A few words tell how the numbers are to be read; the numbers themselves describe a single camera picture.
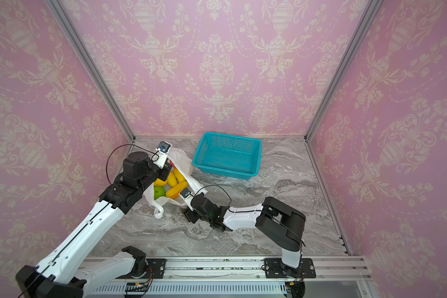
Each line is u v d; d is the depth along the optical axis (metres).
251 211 0.52
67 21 0.73
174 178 0.67
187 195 0.73
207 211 0.65
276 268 0.73
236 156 1.13
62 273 0.39
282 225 0.46
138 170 0.52
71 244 0.42
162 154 0.61
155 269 0.74
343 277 0.76
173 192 0.92
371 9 0.69
